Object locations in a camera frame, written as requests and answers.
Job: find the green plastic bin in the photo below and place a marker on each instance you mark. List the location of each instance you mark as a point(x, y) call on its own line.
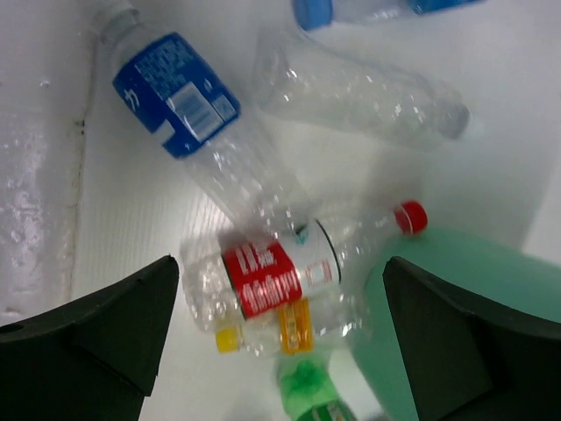
point(496, 272)

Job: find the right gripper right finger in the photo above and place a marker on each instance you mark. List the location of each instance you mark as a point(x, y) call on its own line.
point(468, 357)

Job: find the clear unlabelled plastic bottle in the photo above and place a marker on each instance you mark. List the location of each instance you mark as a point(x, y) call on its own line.
point(297, 79)

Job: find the green plastic bottle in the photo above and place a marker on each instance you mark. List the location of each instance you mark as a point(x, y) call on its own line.
point(307, 391)

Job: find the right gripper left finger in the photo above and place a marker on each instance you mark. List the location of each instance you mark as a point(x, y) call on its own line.
point(95, 358)

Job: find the white cap blue label bottle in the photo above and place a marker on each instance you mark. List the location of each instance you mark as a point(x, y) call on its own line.
point(176, 95)

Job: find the red cap red label bottle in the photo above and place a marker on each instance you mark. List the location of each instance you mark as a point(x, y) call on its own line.
point(252, 278)

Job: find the yellow cap orange label bottle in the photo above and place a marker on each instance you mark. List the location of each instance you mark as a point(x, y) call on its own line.
point(301, 327)

